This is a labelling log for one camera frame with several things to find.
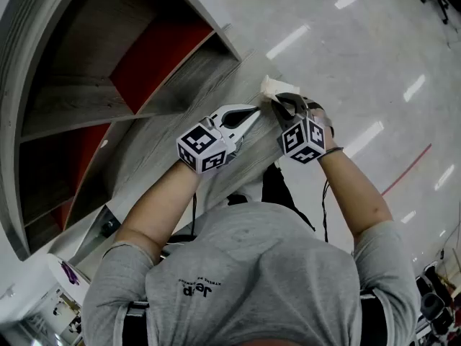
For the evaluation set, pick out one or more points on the white round pedestal table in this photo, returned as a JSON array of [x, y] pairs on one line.
[[57, 269]]

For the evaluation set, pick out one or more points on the black wristband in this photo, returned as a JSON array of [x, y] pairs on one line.
[[333, 150]]

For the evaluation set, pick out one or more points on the grey wooden shelf unit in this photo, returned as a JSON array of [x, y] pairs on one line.
[[72, 85]]

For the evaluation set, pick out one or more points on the person's right hand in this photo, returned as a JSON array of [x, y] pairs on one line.
[[320, 115]]

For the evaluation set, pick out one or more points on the person's left forearm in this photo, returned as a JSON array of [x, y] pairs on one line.
[[158, 207]]

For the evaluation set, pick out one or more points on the black padded chair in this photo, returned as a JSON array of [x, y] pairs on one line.
[[434, 301]]

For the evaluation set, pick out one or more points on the person's right forearm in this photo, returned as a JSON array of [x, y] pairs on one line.
[[353, 189]]

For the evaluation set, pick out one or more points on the purple cloth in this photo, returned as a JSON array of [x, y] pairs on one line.
[[70, 272]]

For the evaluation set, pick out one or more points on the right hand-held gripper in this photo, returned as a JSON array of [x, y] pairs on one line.
[[302, 142]]

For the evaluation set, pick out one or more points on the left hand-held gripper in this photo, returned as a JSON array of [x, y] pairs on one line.
[[201, 146]]

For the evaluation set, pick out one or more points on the person's grey shirt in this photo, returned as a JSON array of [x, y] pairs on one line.
[[252, 265]]

